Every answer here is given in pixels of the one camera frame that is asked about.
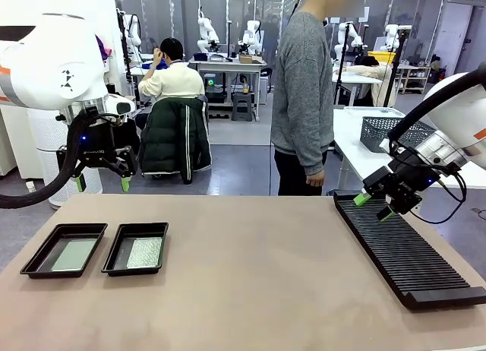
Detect black computer monitor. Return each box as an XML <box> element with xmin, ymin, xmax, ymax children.
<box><xmin>0</xmin><ymin>25</ymin><xmax>37</xmax><ymax>44</ymax></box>

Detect yellow plastic bin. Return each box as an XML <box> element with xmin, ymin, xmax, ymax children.
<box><xmin>367</xmin><ymin>50</ymin><xmax>396</xmax><ymax>66</ymax></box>

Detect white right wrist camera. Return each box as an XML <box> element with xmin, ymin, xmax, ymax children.
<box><xmin>377</xmin><ymin>137</ymin><xmax>400</xmax><ymax>155</ymax></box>

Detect dark green puffer jacket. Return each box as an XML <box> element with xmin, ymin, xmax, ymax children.
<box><xmin>137</xmin><ymin>96</ymin><xmax>213</xmax><ymax>185</ymax></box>

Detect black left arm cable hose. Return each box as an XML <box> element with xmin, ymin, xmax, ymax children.
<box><xmin>0</xmin><ymin>109</ymin><xmax>92</xmax><ymax>210</ymax></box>

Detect grey step stool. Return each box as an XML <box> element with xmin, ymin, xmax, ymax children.
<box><xmin>232</xmin><ymin>92</ymin><xmax>257</xmax><ymax>122</ymax></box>

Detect person in beige resting head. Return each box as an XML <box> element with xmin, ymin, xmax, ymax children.
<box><xmin>341</xmin><ymin>55</ymin><xmax>398</xmax><ymax>108</ymax></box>

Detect textured glass plate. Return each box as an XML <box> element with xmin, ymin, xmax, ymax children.
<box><xmin>125</xmin><ymin>236</ymin><xmax>163</xmax><ymax>269</ymax></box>

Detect large white table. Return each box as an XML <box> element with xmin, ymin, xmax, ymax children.
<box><xmin>332</xmin><ymin>106</ymin><xmax>486</xmax><ymax>212</ymax></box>

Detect white cylindrical air purifier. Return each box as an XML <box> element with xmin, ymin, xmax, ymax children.
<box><xmin>26</xmin><ymin>107</ymin><xmax>103</xmax><ymax>208</ymax></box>

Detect grey door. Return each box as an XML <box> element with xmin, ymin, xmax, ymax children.
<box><xmin>434</xmin><ymin>1</ymin><xmax>475</xmax><ymax>87</ymax></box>

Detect person's right forearm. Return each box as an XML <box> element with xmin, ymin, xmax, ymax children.
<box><xmin>294</xmin><ymin>111</ymin><xmax>332</xmax><ymax>176</ymax></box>

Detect person in grey sweater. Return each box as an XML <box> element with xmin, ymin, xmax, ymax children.
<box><xmin>270</xmin><ymin>0</ymin><xmax>365</xmax><ymax>197</ymax></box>

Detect black slotted board rack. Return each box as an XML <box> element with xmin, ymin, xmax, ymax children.
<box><xmin>333</xmin><ymin>188</ymin><xmax>486</xmax><ymax>311</ymax></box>

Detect person's right hand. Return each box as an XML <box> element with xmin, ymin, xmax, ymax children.
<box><xmin>305</xmin><ymin>169</ymin><xmax>327</xmax><ymax>188</ymax></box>

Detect white storage shelf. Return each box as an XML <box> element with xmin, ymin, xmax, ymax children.
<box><xmin>396</xmin><ymin>64</ymin><xmax>432</xmax><ymax>94</ymax></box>

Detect green circuit board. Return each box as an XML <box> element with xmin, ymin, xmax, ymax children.
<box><xmin>50</xmin><ymin>238</ymin><xmax>98</xmax><ymax>272</ymax></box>

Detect purple cloth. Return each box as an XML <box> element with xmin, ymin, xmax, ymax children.
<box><xmin>94</xmin><ymin>33</ymin><xmax>113</xmax><ymax>62</ymax></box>

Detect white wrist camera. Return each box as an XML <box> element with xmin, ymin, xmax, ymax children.
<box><xmin>102</xmin><ymin>93</ymin><xmax>137</xmax><ymax>120</ymax></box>
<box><xmin>377</xmin><ymin>137</ymin><xmax>400</xmax><ymax>155</ymax></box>

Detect clear plastic lid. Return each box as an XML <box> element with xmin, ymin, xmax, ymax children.
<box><xmin>343</xmin><ymin>106</ymin><xmax>406</xmax><ymax>119</ymax></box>

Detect grey plastic basket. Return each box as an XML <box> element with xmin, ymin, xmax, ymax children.
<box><xmin>359</xmin><ymin>115</ymin><xmax>437</xmax><ymax>155</ymax></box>

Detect grey lab workbench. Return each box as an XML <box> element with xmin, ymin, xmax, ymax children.
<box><xmin>188</xmin><ymin>56</ymin><xmax>268</xmax><ymax>120</ymax></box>

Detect black plastic ESD tray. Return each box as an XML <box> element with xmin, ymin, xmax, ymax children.
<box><xmin>19</xmin><ymin>222</ymin><xmax>109</xmax><ymax>280</ymax></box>
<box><xmin>100</xmin><ymin>221</ymin><xmax>170</xmax><ymax>278</ymax></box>

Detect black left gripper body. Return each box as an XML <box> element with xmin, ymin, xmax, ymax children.
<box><xmin>77</xmin><ymin>117</ymin><xmax>117</xmax><ymax>162</ymax></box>

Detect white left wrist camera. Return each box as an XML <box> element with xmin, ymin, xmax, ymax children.
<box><xmin>102</xmin><ymin>93</ymin><xmax>137</xmax><ymax>120</ymax></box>

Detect person in cream sweater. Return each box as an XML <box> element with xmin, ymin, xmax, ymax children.
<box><xmin>137</xmin><ymin>37</ymin><xmax>206</xmax><ymax>101</ymax></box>

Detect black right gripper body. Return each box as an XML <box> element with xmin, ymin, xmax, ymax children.
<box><xmin>385</xmin><ymin>149</ymin><xmax>440</xmax><ymax>215</ymax></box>

